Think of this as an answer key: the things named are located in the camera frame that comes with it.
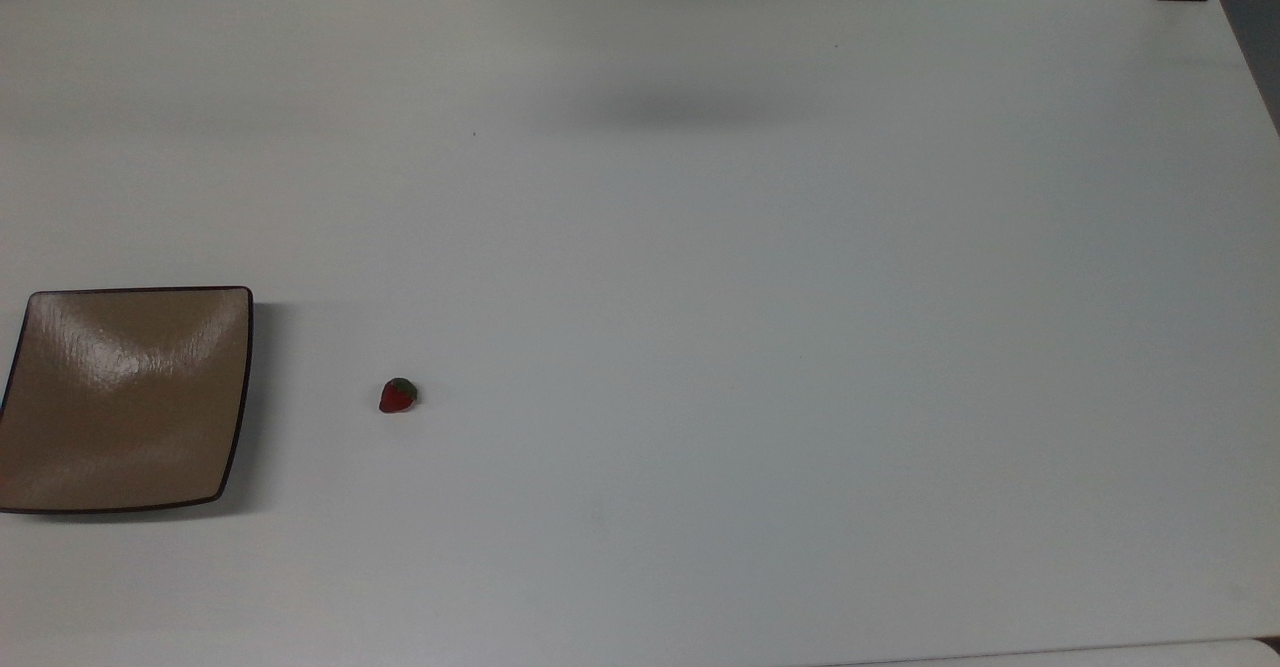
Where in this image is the brown square ceramic plate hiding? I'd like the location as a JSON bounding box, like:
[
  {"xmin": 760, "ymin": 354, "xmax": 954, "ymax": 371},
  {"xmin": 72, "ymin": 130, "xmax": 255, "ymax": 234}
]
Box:
[{"xmin": 0, "ymin": 286, "xmax": 255, "ymax": 516}]

